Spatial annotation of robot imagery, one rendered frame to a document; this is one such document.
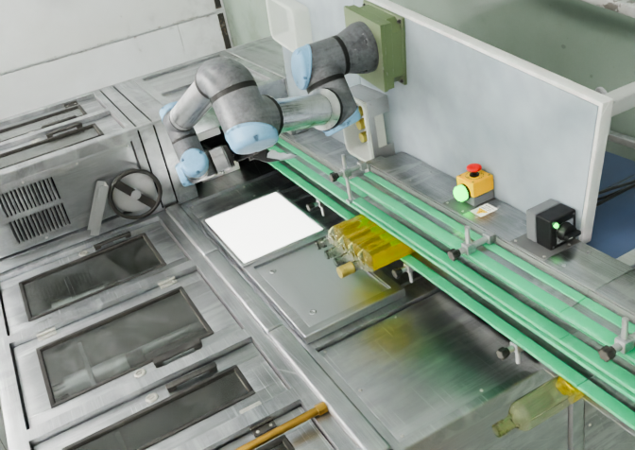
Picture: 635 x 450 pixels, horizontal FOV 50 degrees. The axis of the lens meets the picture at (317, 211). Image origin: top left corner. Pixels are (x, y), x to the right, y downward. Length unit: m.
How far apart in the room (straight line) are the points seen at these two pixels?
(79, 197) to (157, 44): 2.94
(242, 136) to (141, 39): 4.04
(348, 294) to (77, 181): 1.23
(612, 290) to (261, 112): 0.86
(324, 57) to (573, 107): 0.72
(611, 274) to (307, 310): 0.88
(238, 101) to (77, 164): 1.30
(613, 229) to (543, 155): 0.26
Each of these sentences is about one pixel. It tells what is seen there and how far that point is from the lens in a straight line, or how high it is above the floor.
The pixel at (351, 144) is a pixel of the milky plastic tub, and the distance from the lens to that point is 2.39.
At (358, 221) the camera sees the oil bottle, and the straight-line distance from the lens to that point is 2.13.
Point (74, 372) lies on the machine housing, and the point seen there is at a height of 1.92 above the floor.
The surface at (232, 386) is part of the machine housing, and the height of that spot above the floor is 1.55.
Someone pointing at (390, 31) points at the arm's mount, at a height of 0.80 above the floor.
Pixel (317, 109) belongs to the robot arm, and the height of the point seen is 1.10.
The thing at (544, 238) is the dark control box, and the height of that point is 0.84.
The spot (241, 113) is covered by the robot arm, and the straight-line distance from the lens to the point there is 1.59.
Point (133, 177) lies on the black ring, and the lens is 2.82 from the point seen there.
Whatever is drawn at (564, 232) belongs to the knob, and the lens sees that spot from 1.67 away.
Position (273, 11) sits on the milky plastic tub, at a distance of 2.71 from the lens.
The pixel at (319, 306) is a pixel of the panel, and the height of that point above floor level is 1.22.
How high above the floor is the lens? 1.82
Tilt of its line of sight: 20 degrees down
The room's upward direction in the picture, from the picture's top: 113 degrees counter-clockwise
